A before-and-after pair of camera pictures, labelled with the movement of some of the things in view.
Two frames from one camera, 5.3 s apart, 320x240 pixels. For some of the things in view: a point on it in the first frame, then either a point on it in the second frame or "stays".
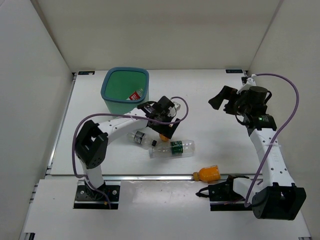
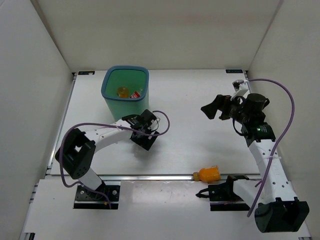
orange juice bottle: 207,174 stays
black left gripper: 167,130 to 145,143
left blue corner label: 86,72 stays
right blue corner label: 234,71 stays
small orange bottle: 163,138 to 122,92
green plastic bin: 123,89 stays
